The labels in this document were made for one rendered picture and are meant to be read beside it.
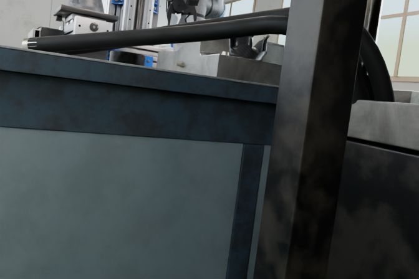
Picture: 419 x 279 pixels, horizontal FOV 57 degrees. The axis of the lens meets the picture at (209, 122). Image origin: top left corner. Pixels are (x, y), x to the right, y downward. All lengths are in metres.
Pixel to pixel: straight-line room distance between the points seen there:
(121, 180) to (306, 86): 0.43
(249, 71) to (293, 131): 0.51
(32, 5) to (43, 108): 7.47
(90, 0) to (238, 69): 0.92
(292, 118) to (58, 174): 0.43
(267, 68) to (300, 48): 0.52
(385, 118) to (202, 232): 0.43
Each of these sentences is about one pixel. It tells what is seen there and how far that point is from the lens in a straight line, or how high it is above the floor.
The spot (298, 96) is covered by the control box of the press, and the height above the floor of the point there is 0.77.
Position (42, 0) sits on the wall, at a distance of 8.17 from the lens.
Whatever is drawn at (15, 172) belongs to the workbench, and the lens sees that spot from 0.71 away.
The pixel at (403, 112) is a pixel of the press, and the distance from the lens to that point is 0.57.
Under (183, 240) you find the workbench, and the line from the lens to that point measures 0.81.
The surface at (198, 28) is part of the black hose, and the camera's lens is 0.68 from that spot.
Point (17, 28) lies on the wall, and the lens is 8.07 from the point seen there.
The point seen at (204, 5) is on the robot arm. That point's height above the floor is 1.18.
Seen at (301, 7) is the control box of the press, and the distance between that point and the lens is 0.45.
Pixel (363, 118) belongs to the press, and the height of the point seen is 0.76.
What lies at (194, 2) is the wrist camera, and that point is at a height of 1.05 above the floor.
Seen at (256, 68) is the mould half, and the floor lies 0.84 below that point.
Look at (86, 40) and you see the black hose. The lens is 0.74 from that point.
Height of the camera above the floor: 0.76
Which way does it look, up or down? 4 degrees down
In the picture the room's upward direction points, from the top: 7 degrees clockwise
